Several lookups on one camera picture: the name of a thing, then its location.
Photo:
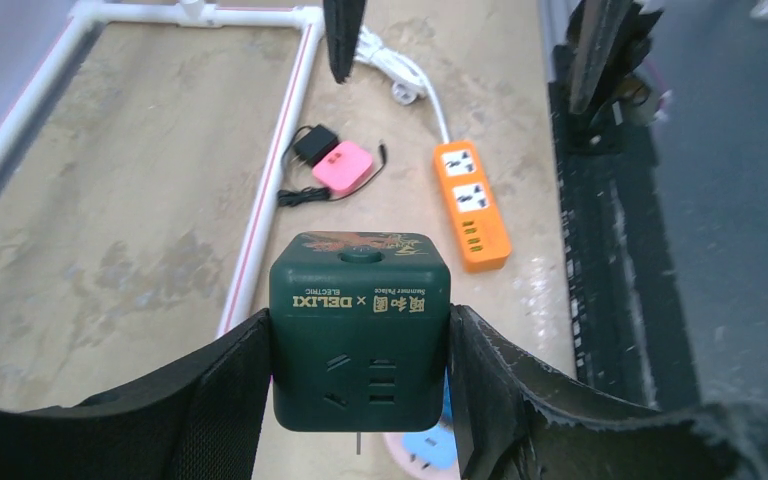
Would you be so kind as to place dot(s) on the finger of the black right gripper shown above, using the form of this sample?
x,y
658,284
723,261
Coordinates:
x,y
343,20

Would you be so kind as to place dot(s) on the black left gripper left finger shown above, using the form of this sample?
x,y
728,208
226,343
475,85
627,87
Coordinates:
x,y
199,417

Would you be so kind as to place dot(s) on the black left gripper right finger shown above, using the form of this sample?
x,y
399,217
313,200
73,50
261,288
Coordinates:
x,y
516,417

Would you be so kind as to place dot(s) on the blue cube socket adapter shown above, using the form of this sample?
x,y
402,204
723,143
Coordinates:
x,y
446,415

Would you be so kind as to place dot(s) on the light blue USB charger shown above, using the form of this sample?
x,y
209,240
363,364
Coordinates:
x,y
433,448

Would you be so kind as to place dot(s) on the pink round socket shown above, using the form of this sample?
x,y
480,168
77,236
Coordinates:
x,y
414,468

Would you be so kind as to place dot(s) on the black power adapter with cord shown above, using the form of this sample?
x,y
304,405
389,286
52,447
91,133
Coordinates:
x,y
308,146

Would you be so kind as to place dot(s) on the dark green cube plug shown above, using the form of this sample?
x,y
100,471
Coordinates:
x,y
359,326

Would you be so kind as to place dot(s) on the pink small charger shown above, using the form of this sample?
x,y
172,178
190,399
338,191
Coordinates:
x,y
344,168

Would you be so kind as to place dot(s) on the orange power strip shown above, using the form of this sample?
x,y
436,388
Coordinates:
x,y
479,230

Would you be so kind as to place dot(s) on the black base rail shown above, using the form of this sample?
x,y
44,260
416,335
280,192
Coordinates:
x,y
606,100

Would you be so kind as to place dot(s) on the white PVC pipe frame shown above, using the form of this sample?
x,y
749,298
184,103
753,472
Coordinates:
x,y
123,219

